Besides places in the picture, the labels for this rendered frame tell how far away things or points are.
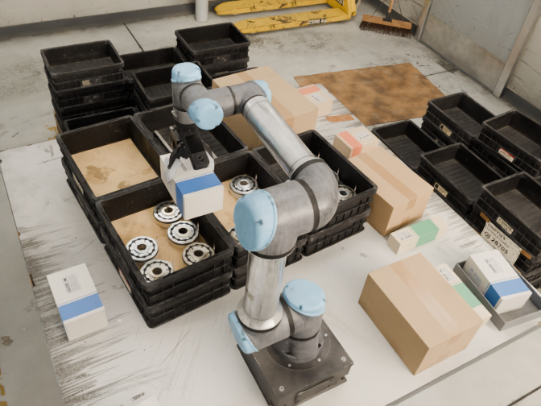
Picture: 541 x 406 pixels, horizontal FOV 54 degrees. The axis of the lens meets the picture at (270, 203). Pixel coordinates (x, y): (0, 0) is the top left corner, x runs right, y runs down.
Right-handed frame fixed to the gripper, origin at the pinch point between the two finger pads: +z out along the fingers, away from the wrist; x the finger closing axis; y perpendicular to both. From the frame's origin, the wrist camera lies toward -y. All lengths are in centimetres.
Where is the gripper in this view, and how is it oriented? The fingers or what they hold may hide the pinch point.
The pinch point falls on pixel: (191, 177)
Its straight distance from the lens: 159.2
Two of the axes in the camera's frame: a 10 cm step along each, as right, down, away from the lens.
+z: -0.9, 7.2, 6.8
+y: -4.7, -6.3, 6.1
